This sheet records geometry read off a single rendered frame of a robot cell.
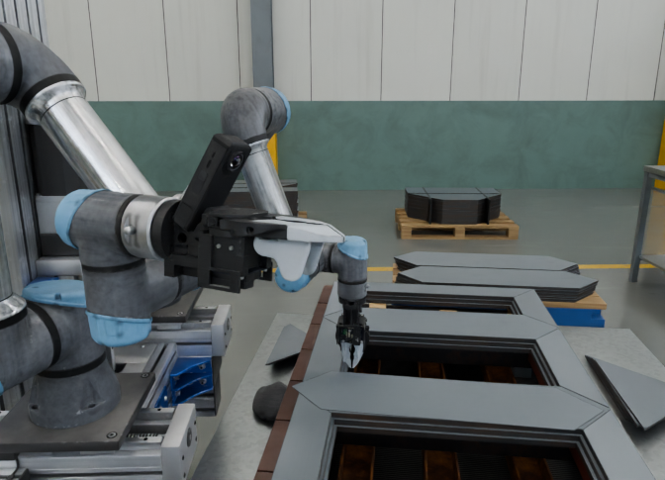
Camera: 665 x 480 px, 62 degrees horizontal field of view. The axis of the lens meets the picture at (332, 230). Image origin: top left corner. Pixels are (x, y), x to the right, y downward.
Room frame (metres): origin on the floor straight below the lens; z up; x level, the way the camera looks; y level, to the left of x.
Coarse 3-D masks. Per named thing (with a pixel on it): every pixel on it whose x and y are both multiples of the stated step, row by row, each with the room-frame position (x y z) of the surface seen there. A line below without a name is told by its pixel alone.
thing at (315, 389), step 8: (320, 376) 1.30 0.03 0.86; (328, 376) 1.30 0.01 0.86; (312, 384) 1.26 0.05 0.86; (320, 384) 1.26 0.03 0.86; (328, 384) 1.26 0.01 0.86; (304, 392) 1.23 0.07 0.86; (312, 392) 1.23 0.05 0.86; (320, 392) 1.23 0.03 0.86; (312, 400) 1.19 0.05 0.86; (320, 400) 1.19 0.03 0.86; (320, 408) 1.16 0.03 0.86
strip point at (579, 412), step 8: (560, 392) 1.23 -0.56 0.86; (560, 400) 1.19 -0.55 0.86; (568, 400) 1.19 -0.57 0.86; (576, 400) 1.19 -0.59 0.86; (568, 408) 1.16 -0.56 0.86; (576, 408) 1.16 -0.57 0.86; (584, 408) 1.16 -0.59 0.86; (592, 408) 1.16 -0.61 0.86; (568, 416) 1.13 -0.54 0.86; (576, 416) 1.13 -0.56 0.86; (584, 416) 1.13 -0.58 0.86; (592, 416) 1.13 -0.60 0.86; (576, 424) 1.10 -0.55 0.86; (584, 424) 1.10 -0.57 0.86
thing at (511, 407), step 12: (492, 384) 1.26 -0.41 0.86; (504, 384) 1.26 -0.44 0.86; (516, 384) 1.26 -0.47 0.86; (492, 396) 1.21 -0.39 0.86; (504, 396) 1.21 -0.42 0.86; (516, 396) 1.21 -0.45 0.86; (504, 408) 1.16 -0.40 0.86; (516, 408) 1.16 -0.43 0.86; (528, 408) 1.16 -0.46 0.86; (504, 420) 1.11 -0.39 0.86; (516, 420) 1.11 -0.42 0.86; (528, 420) 1.11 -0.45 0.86
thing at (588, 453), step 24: (384, 336) 1.57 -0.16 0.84; (408, 336) 1.56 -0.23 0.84; (432, 336) 1.56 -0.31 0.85; (456, 336) 1.55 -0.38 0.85; (480, 336) 1.54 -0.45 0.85; (552, 384) 1.30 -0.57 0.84; (600, 408) 1.16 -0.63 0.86; (360, 432) 1.12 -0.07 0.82; (384, 432) 1.11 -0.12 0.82; (408, 432) 1.11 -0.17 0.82; (432, 432) 1.10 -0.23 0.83; (456, 432) 1.10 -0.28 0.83; (480, 432) 1.10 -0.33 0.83; (504, 432) 1.09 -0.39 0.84; (528, 432) 1.09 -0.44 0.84; (552, 432) 1.08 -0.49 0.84; (576, 432) 1.08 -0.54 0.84
